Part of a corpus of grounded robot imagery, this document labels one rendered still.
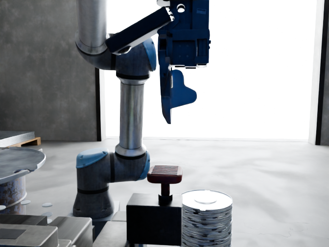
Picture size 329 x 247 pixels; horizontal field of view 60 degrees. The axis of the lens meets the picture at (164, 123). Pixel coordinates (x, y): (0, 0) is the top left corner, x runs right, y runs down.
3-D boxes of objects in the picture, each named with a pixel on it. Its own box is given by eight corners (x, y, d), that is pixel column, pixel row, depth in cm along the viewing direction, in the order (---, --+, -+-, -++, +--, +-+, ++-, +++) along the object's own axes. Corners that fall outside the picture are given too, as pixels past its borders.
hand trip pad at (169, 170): (151, 202, 55) (151, 163, 54) (182, 203, 54) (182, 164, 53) (145, 218, 48) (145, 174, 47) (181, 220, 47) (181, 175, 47)
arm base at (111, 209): (77, 203, 114) (76, 179, 113) (115, 202, 115) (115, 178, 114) (68, 220, 99) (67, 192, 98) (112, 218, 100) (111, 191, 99)
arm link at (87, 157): (77, 181, 110) (75, 147, 109) (112, 178, 114) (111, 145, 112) (76, 192, 99) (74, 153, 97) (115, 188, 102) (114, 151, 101)
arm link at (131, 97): (107, 172, 114) (107, 30, 93) (144, 169, 118) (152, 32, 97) (110, 190, 104) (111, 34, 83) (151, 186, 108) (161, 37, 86)
